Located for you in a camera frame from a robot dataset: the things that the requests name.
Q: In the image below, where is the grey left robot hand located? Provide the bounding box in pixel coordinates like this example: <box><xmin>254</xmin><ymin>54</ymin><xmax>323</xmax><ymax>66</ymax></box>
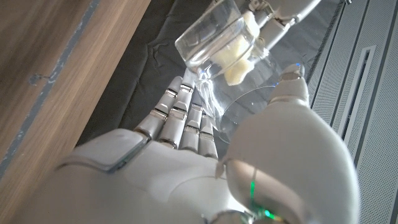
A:
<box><xmin>239</xmin><ymin>0</ymin><xmax>323</xmax><ymax>50</ymax></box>

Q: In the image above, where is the yellow sponge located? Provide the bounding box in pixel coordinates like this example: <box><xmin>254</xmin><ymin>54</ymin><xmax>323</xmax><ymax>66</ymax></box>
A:
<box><xmin>211</xmin><ymin>11</ymin><xmax>262</xmax><ymax>86</ymax></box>

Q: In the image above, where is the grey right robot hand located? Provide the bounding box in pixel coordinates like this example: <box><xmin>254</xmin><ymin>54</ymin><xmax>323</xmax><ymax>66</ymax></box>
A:
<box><xmin>9</xmin><ymin>63</ymin><xmax>361</xmax><ymax>224</ymax></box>

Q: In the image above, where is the clear glass cup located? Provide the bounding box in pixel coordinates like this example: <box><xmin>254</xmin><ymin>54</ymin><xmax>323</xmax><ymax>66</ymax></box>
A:
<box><xmin>174</xmin><ymin>0</ymin><xmax>285</xmax><ymax>144</ymax></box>

